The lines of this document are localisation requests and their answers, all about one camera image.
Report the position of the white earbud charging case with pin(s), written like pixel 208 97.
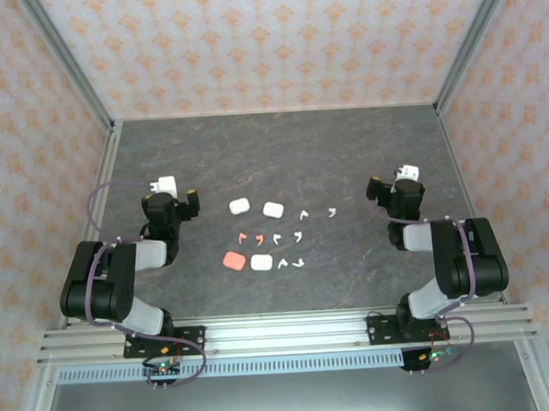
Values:
pixel 239 206
pixel 261 262
pixel 273 209

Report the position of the pink earbud charging case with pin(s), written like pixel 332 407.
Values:
pixel 234 260

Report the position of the right black-white robot arm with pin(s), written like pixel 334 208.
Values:
pixel 457 260

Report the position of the left black-white robot arm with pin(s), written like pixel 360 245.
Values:
pixel 122 287

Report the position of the small lit circuit board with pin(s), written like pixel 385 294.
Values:
pixel 162 369
pixel 436 356

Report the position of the grey metal panel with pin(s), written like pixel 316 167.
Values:
pixel 289 398

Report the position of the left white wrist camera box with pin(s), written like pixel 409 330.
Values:
pixel 166 183

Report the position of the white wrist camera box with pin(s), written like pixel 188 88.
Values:
pixel 166 183
pixel 410 172

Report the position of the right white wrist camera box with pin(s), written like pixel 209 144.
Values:
pixel 410 172

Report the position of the aluminium side rail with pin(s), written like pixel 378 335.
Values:
pixel 447 136
pixel 110 154

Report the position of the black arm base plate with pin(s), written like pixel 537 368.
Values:
pixel 382 329
pixel 191 336

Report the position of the aluminium frame post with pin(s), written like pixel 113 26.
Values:
pixel 75 71
pixel 472 43

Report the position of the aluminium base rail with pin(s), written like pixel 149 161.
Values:
pixel 286 334

